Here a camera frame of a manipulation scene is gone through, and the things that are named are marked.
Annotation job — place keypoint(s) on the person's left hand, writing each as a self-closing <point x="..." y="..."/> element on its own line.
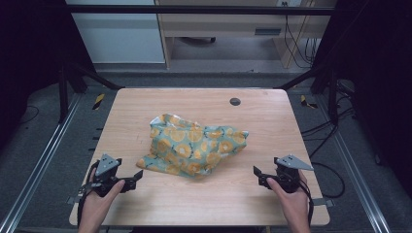
<point x="97" y="208"/>

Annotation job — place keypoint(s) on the green cloth with orange print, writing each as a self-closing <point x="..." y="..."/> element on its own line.
<point x="191" y="145"/>

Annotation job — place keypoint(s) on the white cabinet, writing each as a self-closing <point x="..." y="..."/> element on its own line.
<point x="123" y="39"/>

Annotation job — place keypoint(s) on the black metal frame post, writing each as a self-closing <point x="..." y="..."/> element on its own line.
<point x="63" y="93"/>
<point x="333" y="93"/>

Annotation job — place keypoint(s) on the black horizontal frame bar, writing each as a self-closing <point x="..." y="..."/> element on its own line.
<point x="194" y="9"/>

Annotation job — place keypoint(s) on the grey round table grommet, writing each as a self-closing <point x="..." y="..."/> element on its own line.
<point x="235" y="101"/>

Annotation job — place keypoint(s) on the grey metal table bracket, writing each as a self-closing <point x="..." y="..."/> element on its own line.
<point x="72" y="200"/>
<point x="324" y="202"/>

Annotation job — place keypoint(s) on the yellow black tape strip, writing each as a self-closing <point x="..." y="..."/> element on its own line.
<point x="306" y="102"/>
<point x="98" y="101"/>

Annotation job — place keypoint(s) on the aluminium floor rail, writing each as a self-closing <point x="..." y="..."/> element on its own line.
<point x="39" y="168"/>
<point x="356" y="168"/>

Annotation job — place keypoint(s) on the dark curtain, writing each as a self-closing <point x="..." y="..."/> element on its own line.
<point x="379" y="81"/>
<point x="29" y="58"/>

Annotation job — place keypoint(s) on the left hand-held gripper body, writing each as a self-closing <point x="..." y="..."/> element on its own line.
<point x="107" y="164"/>

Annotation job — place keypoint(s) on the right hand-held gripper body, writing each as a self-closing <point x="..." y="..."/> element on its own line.
<point x="288" y="174"/>

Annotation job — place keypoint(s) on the person's right hand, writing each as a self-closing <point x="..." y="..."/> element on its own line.
<point x="294" y="207"/>

